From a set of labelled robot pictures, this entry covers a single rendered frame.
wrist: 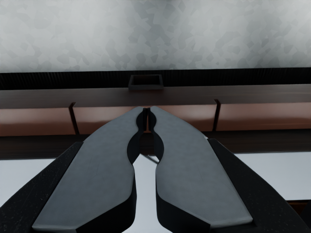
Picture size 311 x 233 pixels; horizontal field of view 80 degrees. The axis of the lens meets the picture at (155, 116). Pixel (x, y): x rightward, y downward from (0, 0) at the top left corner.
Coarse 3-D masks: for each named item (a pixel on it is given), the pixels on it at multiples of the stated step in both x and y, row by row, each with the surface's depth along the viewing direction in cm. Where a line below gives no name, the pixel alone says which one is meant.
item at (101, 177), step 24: (120, 120) 10; (144, 120) 11; (96, 144) 8; (120, 144) 8; (72, 168) 7; (96, 168) 7; (120, 168) 7; (72, 192) 6; (96, 192) 6; (120, 192) 6; (48, 216) 5; (72, 216) 5; (96, 216) 5; (120, 216) 6
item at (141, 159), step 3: (141, 153) 21; (138, 156) 21; (141, 156) 21; (144, 156) 21; (138, 159) 22; (141, 159) 22; (144, 159) 22; (147, 159) 22; (150, 159) 22; (135, 162) 22; (138, 162) 22; (141, 162) 22; (144, 162) 22; (147, 162) 22; (150, 162) 22; (153, 162) 22
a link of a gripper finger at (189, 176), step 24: (168, 120) 10; (168, 144) 8; (192, 144) 8; (168, 168) 7; (192, 168) 7; (216, 168) 7; (168, 192) 6; (192, 192) 6; (216, 192) 6; (168, 216) 6; (192, 216) 5; (216, 216) 5; (240, 216) 5
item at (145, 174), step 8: (136, 168) 22; (144, 168) 22; (152, 168) 22; (136, 176) 23; (144, 176) 23; (152, 176) 23; (136, 184) 24; (144, 184) 24; (152, 184) 24; (144, 192) 24; (152, 192) 25
